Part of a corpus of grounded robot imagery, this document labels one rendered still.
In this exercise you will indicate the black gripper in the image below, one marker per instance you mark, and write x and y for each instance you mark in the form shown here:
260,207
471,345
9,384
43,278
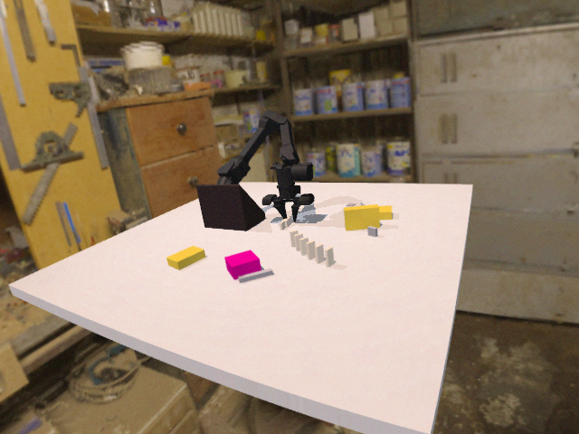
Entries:
287,192

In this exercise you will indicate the magenta block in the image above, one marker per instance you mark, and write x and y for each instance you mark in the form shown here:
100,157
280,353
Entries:
243,263

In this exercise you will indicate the yellow rectangular block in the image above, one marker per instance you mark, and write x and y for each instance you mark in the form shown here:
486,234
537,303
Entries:
185,257
360,217
385,212

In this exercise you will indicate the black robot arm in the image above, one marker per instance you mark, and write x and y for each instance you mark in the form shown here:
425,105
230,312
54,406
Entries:
269,122

